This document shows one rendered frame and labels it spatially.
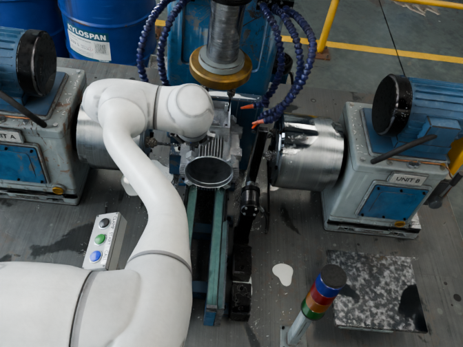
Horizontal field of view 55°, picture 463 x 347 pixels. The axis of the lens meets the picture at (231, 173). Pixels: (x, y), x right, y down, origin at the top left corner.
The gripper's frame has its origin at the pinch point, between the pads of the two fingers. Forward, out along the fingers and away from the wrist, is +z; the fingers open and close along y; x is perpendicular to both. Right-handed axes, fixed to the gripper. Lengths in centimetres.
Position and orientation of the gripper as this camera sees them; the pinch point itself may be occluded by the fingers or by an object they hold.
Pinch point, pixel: (192, 144)
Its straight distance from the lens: 135.3
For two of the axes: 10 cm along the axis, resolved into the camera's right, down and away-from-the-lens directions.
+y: -9.9, -1.1, -0.6
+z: -0.8, 1.6, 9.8
